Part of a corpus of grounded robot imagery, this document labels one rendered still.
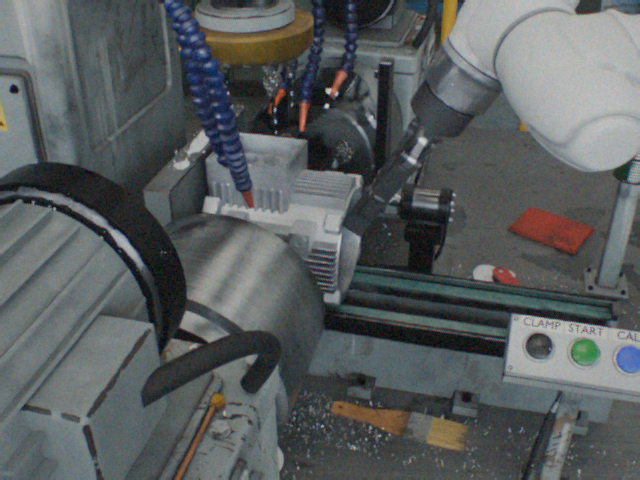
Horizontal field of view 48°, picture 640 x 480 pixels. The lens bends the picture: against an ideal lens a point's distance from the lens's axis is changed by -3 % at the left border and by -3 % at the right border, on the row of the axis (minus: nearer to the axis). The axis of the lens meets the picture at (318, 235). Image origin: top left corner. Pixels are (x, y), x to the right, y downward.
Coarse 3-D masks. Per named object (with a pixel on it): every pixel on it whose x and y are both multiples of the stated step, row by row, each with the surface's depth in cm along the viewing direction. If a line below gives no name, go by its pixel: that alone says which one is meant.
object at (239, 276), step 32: (192, 224) 85; (224, 224) 85; (256, 224) 86; (192, 256) 79; (224, 256) 80; (256, 256) 82; (288, 256) 85; (192, 288) 75; (224, 288) 76; (256, 288) 79; (288, 288) 82; (192, 320) 73; (224, 320) 73; (256, 320) 76; (288, 320) 80; (320, 320) 88; (288, 352) 78; (288, 384) 77; (288, 416) 80
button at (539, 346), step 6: (534, 336) 82; (540, 336) 81; (546, 336) 81; (528, 342) 81; (534, 342) 81; (540, 342) 81; (546, 342) 81; (528, 348) 81; (534, 348) 81; (540, 348) 81; (546, 348) 81; (534, 354) 81; (540, 354) 81; (546, 354) 81
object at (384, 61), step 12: (384, 60) 108; (384, 72) 108; (384, 84) 109; (384, 96) 110; (384, 108) 111; (384, 120) 112; (384, 132) 113; (384, 144) 114; (384, 156) 115; (372, 168) 117
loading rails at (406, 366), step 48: (384, 288) 117; (432, 288) 116; (480, 288) 116; (528, 288) 114; (336, 336) 111; (384, 336) 109; (432, 336) 107; (480, 336) 105; (384, 384) 114; (432, 384) 111; (480, 384) 109; (576, 432) 105
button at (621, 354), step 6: (624, 348) 80; (630, 348) 79; (636, 348) 79; (618, 354) 79; (624, 354) 79; (630, 354) 79; (636, 354) 79; (618, 360) 79; (624, 360) 79; (630, 360) 79; (636, 360) 79; (624, 366) 79; (630, 366) 79; (636, 366) 78; (630, 372) 79
